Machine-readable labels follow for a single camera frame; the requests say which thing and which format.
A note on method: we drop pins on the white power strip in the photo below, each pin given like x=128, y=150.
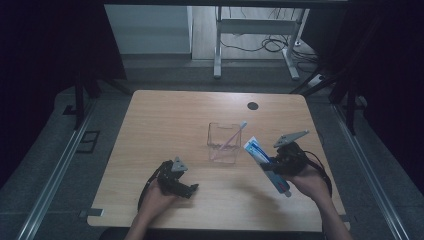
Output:
x=316, y=81

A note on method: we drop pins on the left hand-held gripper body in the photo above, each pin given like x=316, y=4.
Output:
x=170, y=181

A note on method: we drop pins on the pink toothbrush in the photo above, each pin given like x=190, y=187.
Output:
x=233, y=137

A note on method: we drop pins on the person's left hand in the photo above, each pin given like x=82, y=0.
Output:
x=153, y=201

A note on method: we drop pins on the person's right hand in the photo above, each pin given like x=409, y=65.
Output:
x=311, y=186

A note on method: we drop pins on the aluminium floor rail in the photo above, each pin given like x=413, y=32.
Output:
x=373, y=180
x=50, y=190

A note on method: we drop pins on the white desk frame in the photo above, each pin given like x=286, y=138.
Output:
x=256, y=26

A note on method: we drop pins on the black metal stand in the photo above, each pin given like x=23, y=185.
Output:
x=350, y=106
x=79, y=100

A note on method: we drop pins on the clear plastic cup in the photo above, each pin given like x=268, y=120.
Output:
x=220, y=153

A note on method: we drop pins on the black round table grommet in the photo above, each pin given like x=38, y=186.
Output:
x=252, y=106

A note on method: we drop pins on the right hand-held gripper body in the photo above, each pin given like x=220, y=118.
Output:
x=290, y=160

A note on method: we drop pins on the white cabinet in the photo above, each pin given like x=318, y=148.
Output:
x=146, y=30

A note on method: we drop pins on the dark curtain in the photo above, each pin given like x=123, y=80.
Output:
x=40, y=66
x=390, y=66

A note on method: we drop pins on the blue white toothpaste tube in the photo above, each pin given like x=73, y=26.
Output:
x=256, y=151

